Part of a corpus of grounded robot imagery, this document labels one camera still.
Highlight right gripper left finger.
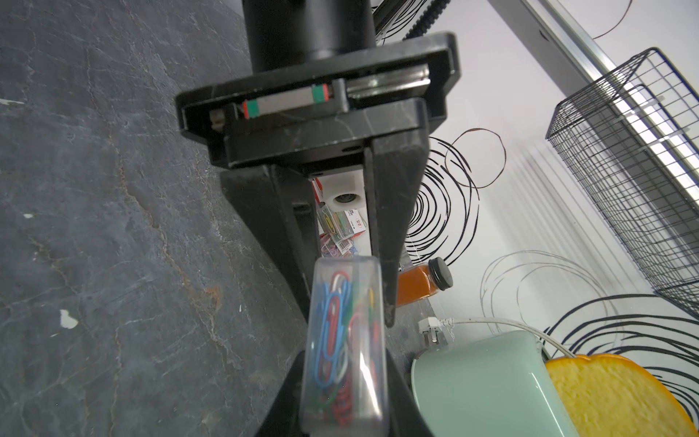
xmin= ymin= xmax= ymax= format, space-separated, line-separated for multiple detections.
xmin=254 ymin=351 xmax=306 ymax=437

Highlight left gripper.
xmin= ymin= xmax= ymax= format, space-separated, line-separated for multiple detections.
xmin=175 ymin=33 xmax=461 ymax=328

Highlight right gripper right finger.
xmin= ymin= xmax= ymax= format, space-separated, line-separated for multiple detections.
xmin=387 ymin=360 xmax=433 ymax=437

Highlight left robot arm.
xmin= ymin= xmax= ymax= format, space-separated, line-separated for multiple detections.
xmin=175 ymin=1 xmax=460 ymax=326

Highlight white storage box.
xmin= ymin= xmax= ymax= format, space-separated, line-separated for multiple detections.
xmin=312 ymin=170 xmax=366 ymax=212

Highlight mint green toaster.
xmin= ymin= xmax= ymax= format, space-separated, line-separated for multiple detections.
xmin=411 ymin=331 xmax=577 ymax=436

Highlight orange spice bottle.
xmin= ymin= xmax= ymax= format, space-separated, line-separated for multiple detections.
xmin=396 ymin=257 xmax=453 ymax=307

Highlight yellow toast slice front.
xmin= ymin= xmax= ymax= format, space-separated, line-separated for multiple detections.
xmin=545 ymin=354 xmax=698 ymax=436

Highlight white toaster cable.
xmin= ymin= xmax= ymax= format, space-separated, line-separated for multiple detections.
xmin=417 ymin=315 xmax=579 ymax=360

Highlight aluminium wall rail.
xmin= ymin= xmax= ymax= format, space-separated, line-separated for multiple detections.
xmin=491 ymin=1 xmax=698 ymax=207

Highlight black wire basket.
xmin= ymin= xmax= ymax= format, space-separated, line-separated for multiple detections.
xmin=545 ymin=47 xmax=698 ymax=317

